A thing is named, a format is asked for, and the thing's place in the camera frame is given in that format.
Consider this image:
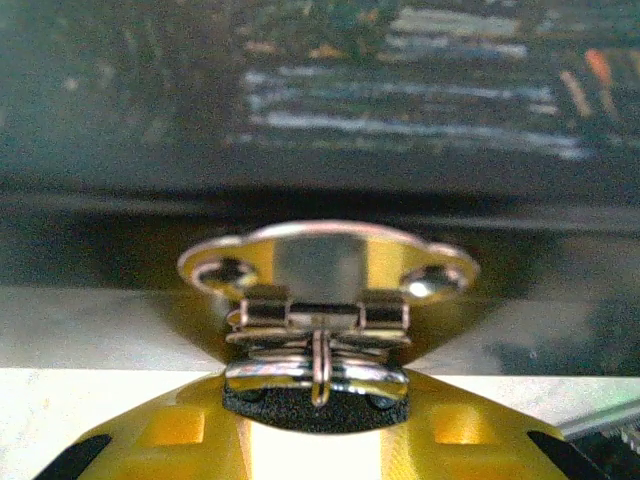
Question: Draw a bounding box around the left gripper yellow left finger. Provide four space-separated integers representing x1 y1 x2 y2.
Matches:
32 372 254 480

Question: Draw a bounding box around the starry night tin box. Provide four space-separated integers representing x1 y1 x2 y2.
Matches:
0 0 640 301

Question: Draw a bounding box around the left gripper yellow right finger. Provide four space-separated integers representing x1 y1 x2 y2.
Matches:
379 370 611 480

